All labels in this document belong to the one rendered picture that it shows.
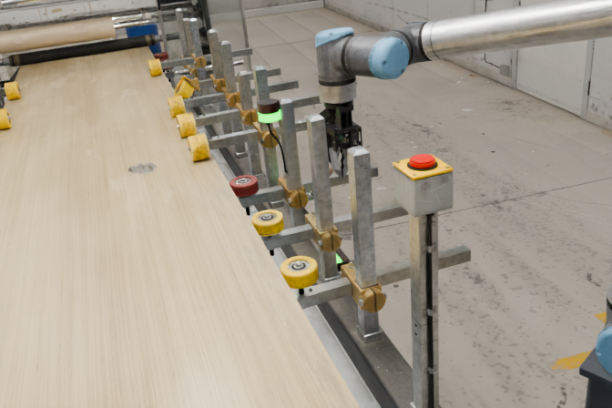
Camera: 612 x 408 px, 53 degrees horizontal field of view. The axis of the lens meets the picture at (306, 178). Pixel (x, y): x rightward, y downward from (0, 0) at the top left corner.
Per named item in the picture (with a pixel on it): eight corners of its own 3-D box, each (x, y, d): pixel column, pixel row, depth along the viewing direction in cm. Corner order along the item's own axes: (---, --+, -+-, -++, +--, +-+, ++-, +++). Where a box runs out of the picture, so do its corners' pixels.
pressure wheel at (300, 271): (294, 294, 141) (289, 251, 136) (326, 300, 137) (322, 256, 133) (279, 315, 134) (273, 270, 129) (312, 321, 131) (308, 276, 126)
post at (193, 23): (210, 111, 318) (195, 17, 298) (211, 113, 315) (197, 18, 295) (204, 113, 317) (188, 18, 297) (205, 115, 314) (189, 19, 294)
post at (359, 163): (373, 336, 142) (362, 143, 123) (380, 344, 139) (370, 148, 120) (360, 340, 142) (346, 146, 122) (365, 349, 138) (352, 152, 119)
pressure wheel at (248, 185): (258, 206, 184) (252, 170, 179) (265, 217, 177) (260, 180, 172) (231, 212, 182) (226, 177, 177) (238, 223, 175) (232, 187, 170)
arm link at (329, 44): (338, 34, 136) (304, 32, 142) (342, 88, 141) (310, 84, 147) (363, 25, 142) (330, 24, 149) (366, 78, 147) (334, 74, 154)
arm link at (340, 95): (312, 80, 150) (349, 74, 153) (314, 99, 152) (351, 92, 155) (325, 88, 143) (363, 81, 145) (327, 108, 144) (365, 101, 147)
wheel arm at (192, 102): (296, 86, 252) (295, 77, 251) (299, 87, 249) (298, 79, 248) (175, 108, 239) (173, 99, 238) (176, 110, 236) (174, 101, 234)
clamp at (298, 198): (294, 188, 187) (292, 173, 185) (309, 207, 175) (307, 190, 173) (277, 193, 186) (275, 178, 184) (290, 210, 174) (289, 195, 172)
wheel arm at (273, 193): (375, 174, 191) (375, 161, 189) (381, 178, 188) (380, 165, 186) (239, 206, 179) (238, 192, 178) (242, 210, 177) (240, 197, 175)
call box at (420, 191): (431, 195, 103) (431, 152, 100) (453, 212, 97) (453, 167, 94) (393, 205, 101) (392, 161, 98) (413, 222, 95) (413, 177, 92)
